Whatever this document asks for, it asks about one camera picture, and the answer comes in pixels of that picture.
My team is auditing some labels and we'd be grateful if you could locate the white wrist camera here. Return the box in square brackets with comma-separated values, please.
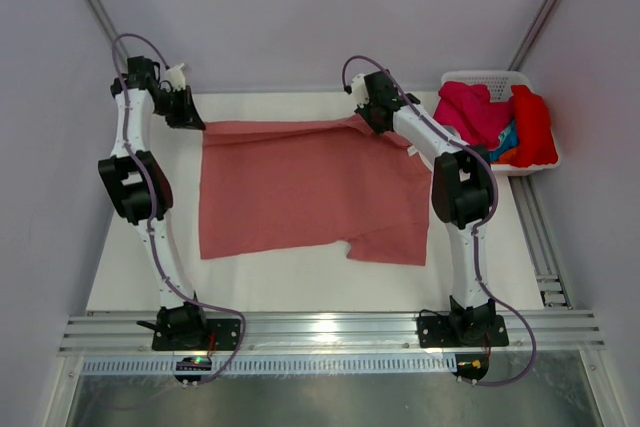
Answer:
[165, 63, 188, 91]
[346, 74, 369, 102]

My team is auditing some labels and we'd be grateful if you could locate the right side aluminium rail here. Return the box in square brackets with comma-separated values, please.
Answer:
[509, 176, 573, 310]

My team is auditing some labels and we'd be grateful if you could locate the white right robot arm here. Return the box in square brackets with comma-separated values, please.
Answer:
[345, 70, 497, 345]

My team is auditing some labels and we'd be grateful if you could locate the salmon pink t shirt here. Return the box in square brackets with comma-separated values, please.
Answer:
[199, 115, 431, 266]

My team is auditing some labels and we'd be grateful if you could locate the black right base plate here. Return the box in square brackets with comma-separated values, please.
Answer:
[416, 310, 510, 348]

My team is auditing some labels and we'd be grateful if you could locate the aluminium mounting rail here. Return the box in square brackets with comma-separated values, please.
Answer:
[59, 309, 605, 355]

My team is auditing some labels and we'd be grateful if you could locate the black controller board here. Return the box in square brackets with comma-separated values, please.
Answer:
[173, 355, 212, 384]
[454, 353, 490, 382]

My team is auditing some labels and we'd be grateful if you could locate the orange garment in basket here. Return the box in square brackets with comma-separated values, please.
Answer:
[493, 147, 519, 165]

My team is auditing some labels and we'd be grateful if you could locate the right black controller board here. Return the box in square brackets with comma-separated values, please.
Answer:
[454, 353, 490, 382]

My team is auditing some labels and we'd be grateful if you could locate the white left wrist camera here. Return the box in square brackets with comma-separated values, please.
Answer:
[165, 63, 188, 91]

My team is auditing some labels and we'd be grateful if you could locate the magenta t shirt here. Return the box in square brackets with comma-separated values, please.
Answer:
[434, 81, 515, 150]

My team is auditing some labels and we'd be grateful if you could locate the left black controller board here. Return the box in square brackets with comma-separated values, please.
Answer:
[173, 355, 212, 384]

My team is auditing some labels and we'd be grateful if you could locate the red t shirt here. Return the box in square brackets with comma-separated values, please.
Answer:
[511, 85, 559, 168]

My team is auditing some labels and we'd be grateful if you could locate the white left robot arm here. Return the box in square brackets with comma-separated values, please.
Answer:
[98, 56, 210, 351]

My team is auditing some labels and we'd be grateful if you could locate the right aluminium corner post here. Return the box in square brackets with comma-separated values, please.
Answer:
[508, 0, 562, 71]

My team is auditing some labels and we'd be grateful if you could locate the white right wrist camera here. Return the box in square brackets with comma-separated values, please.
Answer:
[346, 74, 369, 102]

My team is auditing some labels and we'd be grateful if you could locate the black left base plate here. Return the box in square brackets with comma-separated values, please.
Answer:
[151, 318, 242, 352]

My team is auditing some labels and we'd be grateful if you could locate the blue garment in basket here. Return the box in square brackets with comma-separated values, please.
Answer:
[489, 120, 519, 163]

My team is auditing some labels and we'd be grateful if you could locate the slotted grey cable duct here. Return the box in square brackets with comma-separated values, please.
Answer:
[80, 352, 455, 376]

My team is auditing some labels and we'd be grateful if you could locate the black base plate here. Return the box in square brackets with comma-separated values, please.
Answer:
[151, 318, 242, 352]
[416, 310, 510, 348]

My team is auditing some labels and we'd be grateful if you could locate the white perforated plastic basket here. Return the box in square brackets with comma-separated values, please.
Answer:
[435, 70, 560, 176]

